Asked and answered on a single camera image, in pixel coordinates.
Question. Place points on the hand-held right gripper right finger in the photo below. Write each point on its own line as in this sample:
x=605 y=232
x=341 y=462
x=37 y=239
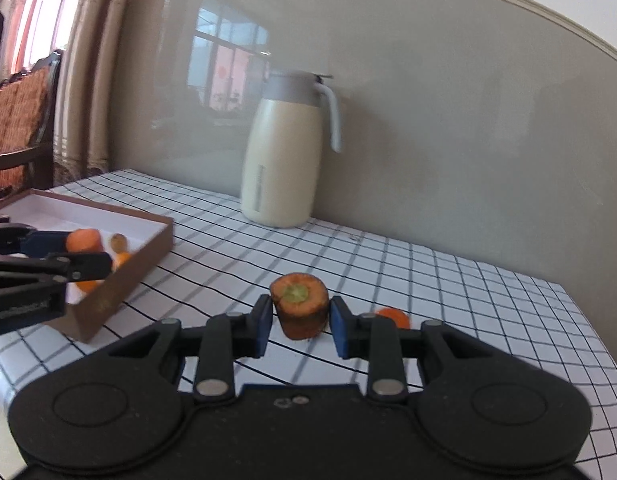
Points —
x=338 y=332

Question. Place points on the brown cardboard box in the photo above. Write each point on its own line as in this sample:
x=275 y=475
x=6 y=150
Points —
x=138 y=265

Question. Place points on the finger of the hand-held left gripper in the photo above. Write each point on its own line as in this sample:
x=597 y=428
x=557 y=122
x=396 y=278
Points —
x=86 y=265
x=43 y=243

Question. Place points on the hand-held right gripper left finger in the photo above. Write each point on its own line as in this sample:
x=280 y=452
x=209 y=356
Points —
x=262 y=327

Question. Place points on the beige curtain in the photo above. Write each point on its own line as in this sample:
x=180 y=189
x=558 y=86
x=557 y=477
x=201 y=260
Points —
x=88 y=85

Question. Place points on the cream thermos jug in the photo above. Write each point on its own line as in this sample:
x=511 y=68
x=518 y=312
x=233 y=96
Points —
x=278 y=160

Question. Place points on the orange carrot piece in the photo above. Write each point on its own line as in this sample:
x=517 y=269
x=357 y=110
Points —
x=83 y=240

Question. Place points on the wooden chair with orange cushion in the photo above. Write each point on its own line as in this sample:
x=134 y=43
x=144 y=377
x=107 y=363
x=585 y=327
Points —
x=18 y=105

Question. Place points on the carrot piece with stem end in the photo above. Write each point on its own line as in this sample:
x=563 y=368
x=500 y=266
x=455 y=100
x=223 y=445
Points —
x=298 y=310

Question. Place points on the tangerine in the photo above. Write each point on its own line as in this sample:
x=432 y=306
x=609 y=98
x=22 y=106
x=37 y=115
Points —
x=396 y=317
x=122 y=260
x=88 y=286

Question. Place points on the window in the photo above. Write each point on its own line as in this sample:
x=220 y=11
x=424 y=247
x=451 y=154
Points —
x=43 y=15

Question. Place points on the white checked tablecloth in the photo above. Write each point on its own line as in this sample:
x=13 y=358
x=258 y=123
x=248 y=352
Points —
x=438 y=285

